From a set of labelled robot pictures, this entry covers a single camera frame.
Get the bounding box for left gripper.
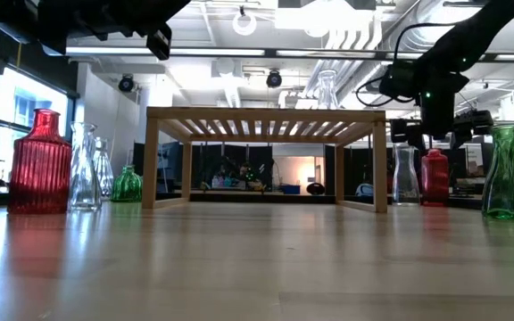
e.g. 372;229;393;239
100;0;192;62

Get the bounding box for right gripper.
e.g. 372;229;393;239
389;70;494;151

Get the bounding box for red cylindrical glass vase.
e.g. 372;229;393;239
420;148;450;207

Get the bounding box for green twisted glass vase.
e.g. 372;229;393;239
481;123;514;222

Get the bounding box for red ribbed bottle vase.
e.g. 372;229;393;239
7;108;73;215

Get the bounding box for wooden slatted shelf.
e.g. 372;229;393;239
141;105;389;214

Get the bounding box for long ceiling light bar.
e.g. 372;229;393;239
62;44;514;63

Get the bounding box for black partition screen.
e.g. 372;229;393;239
131;141;485;193

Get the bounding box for white blue round object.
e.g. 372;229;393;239
354;182;376;198

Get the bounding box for large window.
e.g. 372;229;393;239
0;66;78;197

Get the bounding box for small green ribbed vase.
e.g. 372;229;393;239
110;164;144;203

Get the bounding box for clear conical glass vase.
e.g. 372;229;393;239
68;121;104;211

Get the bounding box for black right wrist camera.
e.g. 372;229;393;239
377;60;419;103

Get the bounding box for black ceiling camera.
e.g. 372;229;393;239
117;74;136;94
265;70;284;89

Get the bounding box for white ring lamp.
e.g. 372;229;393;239
232;11;258;37

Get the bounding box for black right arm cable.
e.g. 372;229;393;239
355;21;463;108

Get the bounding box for silver air duct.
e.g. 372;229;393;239
303;0;445;108

